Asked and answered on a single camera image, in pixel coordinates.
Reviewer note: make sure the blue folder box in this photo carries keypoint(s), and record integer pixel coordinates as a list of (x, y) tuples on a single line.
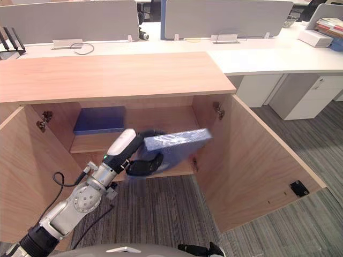
[(177, 148), (100, 120)]

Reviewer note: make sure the metal cabinet hinge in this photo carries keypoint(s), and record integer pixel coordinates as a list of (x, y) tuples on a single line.
[(44, 120), (218, 109)]

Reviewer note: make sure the black router with antennas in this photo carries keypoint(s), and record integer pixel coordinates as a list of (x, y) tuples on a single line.
[(10, 44)]

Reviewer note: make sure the white cardboard box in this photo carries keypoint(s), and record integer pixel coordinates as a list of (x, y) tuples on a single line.
[(315, 38)]

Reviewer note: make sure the wooden cabinet door with latch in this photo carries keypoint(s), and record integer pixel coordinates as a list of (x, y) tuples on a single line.
[(252, 163)]

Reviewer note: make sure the black door latch plate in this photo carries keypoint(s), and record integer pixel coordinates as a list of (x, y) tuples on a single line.
[(299, 189)]

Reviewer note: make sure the white office desk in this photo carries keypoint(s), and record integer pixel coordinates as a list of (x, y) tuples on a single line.
[(214, 53)]

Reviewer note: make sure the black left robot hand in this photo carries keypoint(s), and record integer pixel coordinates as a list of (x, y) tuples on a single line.
[(139, 167)]

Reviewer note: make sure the white drawer pedestal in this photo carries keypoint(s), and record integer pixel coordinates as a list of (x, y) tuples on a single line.
[(308, 96)]

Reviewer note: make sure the silver robot torso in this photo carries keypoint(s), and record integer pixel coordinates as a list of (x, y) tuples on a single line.
[(118, 250)]

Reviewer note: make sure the stack of papers and books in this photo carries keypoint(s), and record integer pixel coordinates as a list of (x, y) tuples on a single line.
[(331, 28)]

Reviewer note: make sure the black office chair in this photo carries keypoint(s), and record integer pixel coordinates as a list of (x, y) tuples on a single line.
[(146, 16)]

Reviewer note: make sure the grey desk partition screen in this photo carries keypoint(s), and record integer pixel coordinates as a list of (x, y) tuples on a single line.
[(69, 20)]

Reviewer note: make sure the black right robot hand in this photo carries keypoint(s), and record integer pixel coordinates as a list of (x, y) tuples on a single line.
[(201, 250)]

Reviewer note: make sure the white desk leg panel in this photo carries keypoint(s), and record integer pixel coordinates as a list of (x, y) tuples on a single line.
[(258, 89)]

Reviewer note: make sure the grey curved file holder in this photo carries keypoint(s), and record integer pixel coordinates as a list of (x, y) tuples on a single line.
[(321, 12)]

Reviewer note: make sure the wooden office cabinet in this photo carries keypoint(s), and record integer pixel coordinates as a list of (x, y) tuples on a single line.
[(112, 112)]

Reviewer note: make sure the grey desk partition blue edge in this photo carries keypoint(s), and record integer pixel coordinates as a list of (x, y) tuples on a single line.
[(225, 17)]

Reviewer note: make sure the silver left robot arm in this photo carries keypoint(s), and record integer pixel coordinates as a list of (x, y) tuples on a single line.
[(69, 206)]

